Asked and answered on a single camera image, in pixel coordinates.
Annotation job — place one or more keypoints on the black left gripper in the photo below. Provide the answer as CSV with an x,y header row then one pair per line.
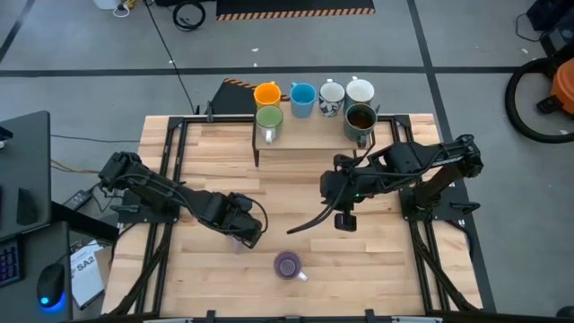
x,y
237,224

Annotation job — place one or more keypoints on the light blue mug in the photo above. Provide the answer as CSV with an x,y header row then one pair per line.
x,y
302,96

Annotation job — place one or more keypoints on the green and white mug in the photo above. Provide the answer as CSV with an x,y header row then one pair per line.
x,y
269,117

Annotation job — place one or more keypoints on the black keyboard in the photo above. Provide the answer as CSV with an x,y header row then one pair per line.
x,y
9,264

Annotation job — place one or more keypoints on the black hazard striped ramp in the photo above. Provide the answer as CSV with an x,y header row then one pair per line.
x,y
228,101

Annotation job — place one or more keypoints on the black desk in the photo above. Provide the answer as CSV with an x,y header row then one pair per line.
x,y
24,157

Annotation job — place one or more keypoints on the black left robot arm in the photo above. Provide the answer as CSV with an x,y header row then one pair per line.
x,y
152,184

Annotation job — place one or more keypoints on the dark teal speckled mug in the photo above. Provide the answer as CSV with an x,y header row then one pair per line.
x,y
360,120

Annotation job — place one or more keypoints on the black power adapter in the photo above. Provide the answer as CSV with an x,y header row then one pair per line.
x,y
77,199

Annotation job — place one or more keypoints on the black computer mouse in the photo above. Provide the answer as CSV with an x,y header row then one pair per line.
x,y
50,285

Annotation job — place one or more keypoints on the blue white patterned mug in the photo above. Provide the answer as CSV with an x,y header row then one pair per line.
x,y
332,94

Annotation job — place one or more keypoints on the black hazard striped mat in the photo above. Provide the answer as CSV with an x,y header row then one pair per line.
x,y
291,6

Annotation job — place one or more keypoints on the black aluminium table frame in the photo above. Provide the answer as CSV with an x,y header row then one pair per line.
x,y
224,119

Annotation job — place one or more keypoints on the white printed manual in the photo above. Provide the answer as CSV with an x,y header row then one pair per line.
x,y
87,278

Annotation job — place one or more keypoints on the white floor device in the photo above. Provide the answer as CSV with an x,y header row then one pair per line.
x,y
107,3

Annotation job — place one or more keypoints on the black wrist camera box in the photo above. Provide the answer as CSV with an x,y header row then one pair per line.
x,y
242,202
345,222

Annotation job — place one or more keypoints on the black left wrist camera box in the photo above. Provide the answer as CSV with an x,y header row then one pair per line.
x,y
242,202

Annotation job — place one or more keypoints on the yellow mug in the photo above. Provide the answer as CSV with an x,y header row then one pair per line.
x,y
267,95

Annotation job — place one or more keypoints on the purple striped white mug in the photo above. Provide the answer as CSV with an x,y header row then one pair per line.
x,y
287,264

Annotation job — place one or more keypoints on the wooden riser shelf black legs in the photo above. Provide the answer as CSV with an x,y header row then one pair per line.
x,y
314,134

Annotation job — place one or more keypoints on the black handheld device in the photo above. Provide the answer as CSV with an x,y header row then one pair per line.
x,y
27,206

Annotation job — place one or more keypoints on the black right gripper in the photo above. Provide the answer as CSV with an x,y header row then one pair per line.
x,y
338,190

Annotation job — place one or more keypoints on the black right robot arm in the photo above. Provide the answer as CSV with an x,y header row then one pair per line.
x,y
426,161

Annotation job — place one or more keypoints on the black equipment case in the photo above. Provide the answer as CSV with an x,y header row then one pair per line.
x,y
556,27

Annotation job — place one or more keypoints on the orange shop vacuum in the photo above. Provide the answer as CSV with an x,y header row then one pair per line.
x,y
565,85

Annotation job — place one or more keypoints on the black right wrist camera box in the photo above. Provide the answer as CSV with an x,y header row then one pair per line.
x,y
345,222

